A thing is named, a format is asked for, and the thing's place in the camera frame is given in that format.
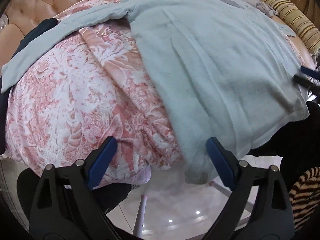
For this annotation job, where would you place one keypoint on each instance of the light blue long-sleeve sweater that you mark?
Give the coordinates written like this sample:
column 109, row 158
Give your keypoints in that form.
column 200, row 67

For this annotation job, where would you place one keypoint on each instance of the striped green gold pillow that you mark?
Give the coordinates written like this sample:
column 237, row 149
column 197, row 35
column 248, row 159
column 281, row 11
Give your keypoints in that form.
column 298, row 22

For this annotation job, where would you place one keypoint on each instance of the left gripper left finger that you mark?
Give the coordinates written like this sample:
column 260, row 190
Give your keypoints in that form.
column 63, row 207

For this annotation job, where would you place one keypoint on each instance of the tiger stripe fabric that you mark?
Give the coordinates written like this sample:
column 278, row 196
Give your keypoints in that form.
column 304, row 197

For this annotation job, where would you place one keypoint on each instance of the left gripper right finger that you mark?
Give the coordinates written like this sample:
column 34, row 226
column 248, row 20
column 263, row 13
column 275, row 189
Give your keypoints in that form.
column 271, row 216

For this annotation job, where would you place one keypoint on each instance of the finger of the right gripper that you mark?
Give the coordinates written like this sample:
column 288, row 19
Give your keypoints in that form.
column 305, row 83
column 311, row 73

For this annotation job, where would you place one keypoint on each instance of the pink floral bed quilt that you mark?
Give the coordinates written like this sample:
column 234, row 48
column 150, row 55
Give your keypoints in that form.
column 80, row 99

